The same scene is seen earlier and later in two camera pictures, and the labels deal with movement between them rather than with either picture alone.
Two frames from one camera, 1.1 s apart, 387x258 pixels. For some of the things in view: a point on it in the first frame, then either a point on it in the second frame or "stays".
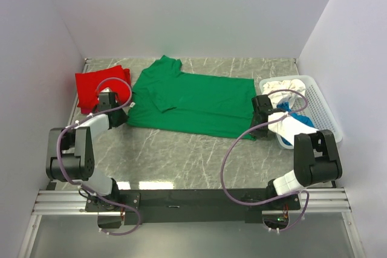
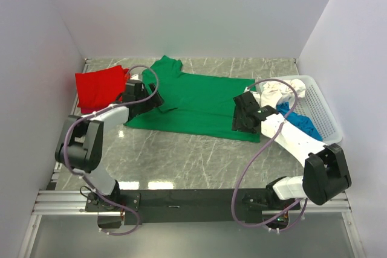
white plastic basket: [317, 109] stays
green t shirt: [165, 97] stays
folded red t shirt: [88, 84] stays
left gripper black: [123, 118] -> [154, 101]
